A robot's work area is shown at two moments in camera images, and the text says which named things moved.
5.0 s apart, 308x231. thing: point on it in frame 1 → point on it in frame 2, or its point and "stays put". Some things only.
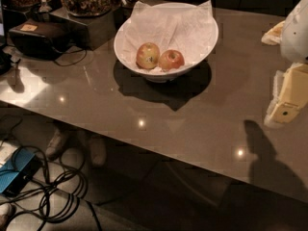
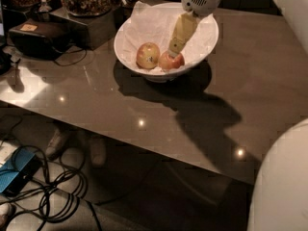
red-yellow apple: (147, 56) stays put
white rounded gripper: (295, 38) → (202, 0)
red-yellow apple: (170, 60) stays put
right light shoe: (98, 150) stays put
